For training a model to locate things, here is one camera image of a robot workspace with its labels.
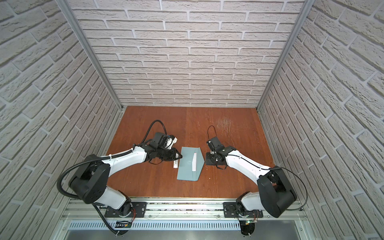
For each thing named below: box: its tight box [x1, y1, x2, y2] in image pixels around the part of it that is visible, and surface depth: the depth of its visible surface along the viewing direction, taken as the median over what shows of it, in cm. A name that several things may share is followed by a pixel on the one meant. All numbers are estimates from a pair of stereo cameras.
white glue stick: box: [173, 160, 179, 169], surface depth 83 cm
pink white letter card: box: [192, 152, 197, 172], surface depth 91 cm
